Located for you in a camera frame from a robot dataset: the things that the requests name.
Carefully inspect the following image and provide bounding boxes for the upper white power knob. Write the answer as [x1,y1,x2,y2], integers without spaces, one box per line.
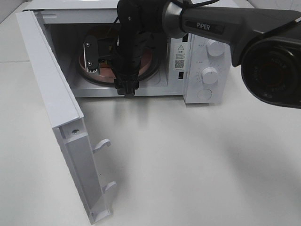
[206,40,226,57]

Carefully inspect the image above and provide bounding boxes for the lower white timer knob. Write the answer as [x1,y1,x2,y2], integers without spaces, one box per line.
[201,67,218,85]

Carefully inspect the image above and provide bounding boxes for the glass microwave turntable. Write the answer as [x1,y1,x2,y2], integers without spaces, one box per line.
[77,55,160,87]

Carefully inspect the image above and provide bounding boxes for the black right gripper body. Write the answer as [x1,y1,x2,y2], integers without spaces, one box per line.
[98,0,165,71]

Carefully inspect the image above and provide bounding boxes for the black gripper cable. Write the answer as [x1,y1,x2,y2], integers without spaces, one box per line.
[104,14,122,57]

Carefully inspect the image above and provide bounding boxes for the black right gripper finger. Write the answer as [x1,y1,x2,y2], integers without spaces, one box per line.
[111,56,141,98]
[83,36,99,73]

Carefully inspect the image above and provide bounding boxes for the white microwave door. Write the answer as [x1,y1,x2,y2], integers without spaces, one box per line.
[16,11,116,225]

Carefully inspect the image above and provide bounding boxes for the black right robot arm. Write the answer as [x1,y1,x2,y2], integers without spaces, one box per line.
[83,0,301,108]

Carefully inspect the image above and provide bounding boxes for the white microwave oven body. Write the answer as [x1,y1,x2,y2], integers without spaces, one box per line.
[22,0,231,104]

